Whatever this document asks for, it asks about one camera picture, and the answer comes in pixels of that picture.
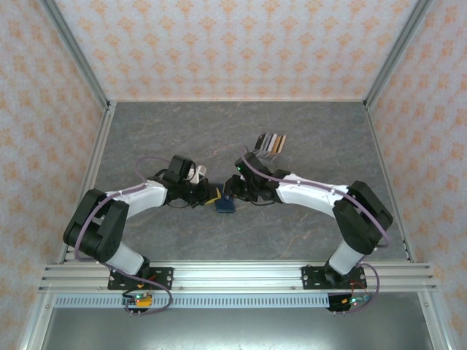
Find blue card holder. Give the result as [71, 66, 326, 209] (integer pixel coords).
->
[214, 195, 236, 214]

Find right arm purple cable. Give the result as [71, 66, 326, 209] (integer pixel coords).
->
[240, 152, 393, 315]

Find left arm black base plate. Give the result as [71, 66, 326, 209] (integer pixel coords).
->
[107, 267, 174, 291]

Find aluminium side rail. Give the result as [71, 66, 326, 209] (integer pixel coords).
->
[364, 104, 417, 263]
[58, 101, 117, 264]

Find grey metal panel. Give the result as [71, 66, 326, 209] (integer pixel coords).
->
[39, 308, 439, 350]

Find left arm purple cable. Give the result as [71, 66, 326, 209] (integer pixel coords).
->
[72, 155, 173, 317]

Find aluminium corner post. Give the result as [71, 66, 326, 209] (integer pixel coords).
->
[38, 0, 112, 110]
[363, 0, 435, 110]

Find grey slotted cable duct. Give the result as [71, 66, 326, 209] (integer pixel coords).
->
[53, 295, 331, 309]

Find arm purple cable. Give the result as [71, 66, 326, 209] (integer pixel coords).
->
[72, 155, 173, 317]
[240, 152, 393, 315]

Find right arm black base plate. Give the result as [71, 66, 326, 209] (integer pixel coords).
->
[301, 265, 368, 291]

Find aluminium mounting rail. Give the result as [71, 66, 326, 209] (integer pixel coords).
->
[38, 260, 438, 292]

